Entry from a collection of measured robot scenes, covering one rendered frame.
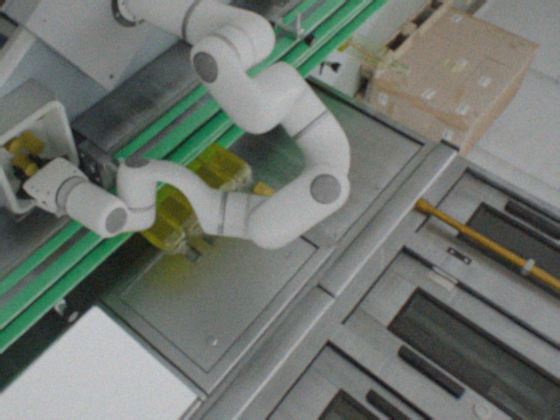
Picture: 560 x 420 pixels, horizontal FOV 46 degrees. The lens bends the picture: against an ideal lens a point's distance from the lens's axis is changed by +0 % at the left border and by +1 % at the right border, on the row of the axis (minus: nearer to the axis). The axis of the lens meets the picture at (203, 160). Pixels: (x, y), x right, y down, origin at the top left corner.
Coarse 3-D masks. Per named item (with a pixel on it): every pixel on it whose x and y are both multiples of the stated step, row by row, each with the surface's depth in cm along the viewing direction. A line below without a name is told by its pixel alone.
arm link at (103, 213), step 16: (80, 192) 120; (96, 192) 120; (80, 208) 119; (96, 208) 117; (112, 208) 116; (128, 208) 122; (144, 208) 122; (96, 224) 116; (112, 224) 117; (128, 224) 121; (144, 224) 124
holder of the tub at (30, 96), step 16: (32, 80) 130; (16, 96) 127; (32, 96) 127; (48, 96) 127; (0, 112) 124; (16, 112) 124; (32, 112) 124; (0, 128) 122; (0, 192) 133; (32, 208) 143
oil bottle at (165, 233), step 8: (160, 216) 145; (152, 224) 144; (160, 224) 144; (168, 224) 144; (176, 224) 144; (144, 232) 146; (152, 232) 143; (160, 232) 143; (168, 232) 143; (176, 232) 143; (184, 232) 144; (152, 240) 146; (160, 240) 143; (168, 240) 142; (176, 240) 142; (184, 240) 143; (160, 248) 146; (168, 248) 143; (176, 248) 143
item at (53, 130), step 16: (48, 112) 132; (64, 112) 129; (16, 128) 121; (32, 128) 135; (48, 128) 137; (64, 128) 132; (0, 144) 120; (48, 144) 142; (64, 144) 138; (0, 160) 133; (0, 176) 125; (16, 208) 133
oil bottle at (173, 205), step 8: (160, 192) 150; (168, 192) 149; (160, 200) 148; (168, 200) 148; (176, 200) 148; (184, 200) 148; (160, 208) 147; (168, 208) 147; (176, 208) 147; (184, 208) 147; (192, 208) 147; (168, 216) 146; (176, 216) 145; (184, 216) 145; (192, 216) 145; (184, 224) 144; (192, 224) 144; (200, 224) 145; (192, 232) 145
